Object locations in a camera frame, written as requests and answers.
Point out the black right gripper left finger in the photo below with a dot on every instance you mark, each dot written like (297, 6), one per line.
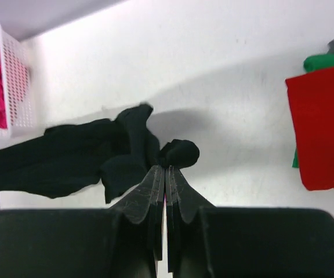
(141, 223)

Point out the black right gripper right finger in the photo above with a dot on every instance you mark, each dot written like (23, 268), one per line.
(185, 236)

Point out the black t shirt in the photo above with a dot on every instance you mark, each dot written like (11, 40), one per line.
(67, 158)

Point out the red folded t shirt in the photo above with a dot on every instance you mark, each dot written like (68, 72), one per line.
(317, 181)

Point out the white plastic basket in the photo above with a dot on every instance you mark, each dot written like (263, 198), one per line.
(19, 104)

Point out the green folded t shirt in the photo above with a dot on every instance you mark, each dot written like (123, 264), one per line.
(326, 62)

